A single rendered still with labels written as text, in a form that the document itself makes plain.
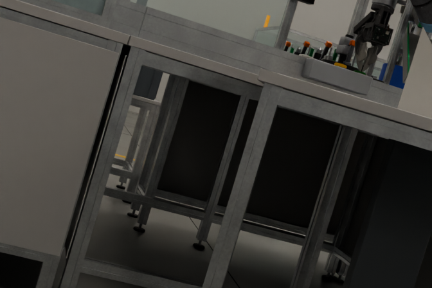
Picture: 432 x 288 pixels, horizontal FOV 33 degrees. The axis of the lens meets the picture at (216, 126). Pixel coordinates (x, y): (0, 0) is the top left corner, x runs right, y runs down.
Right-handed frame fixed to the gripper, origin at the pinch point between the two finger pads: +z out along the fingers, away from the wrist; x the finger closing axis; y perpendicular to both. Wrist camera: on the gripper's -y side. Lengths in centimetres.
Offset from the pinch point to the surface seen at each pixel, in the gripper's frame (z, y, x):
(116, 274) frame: 82, 3, -57
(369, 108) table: 14, 62, -21
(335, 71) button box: 3.8, 3.5, -9.5
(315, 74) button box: 6.7, 3.5, -15.2
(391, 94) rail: 4.7, -4.2, 14.7
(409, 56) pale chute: -10.3, -16.0, 22.6
